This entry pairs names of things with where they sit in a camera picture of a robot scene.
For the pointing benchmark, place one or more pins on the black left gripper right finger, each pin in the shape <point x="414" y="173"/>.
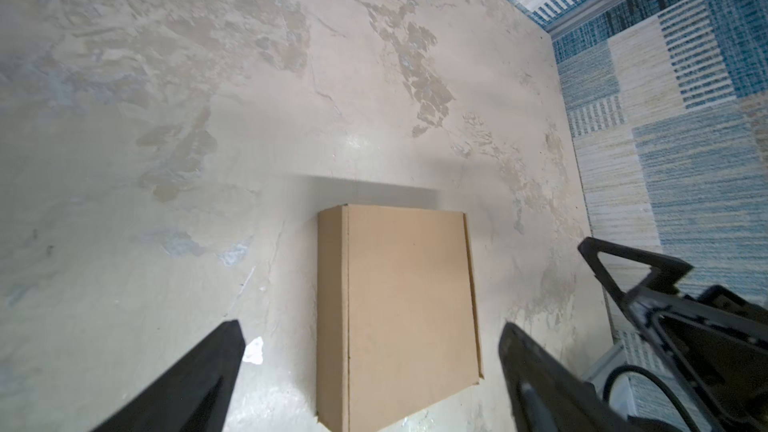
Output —
<point x="544" y="395"/>

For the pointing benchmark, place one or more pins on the brown cardboard box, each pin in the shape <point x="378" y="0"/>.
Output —
<point x="397" y="324"/>

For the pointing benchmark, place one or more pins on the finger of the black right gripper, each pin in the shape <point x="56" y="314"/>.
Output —
<point x="715" y="346"/>
<point x="636" y="279"/>

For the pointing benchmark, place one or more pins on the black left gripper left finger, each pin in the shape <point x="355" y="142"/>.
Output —
<point x="192" y="395"/>

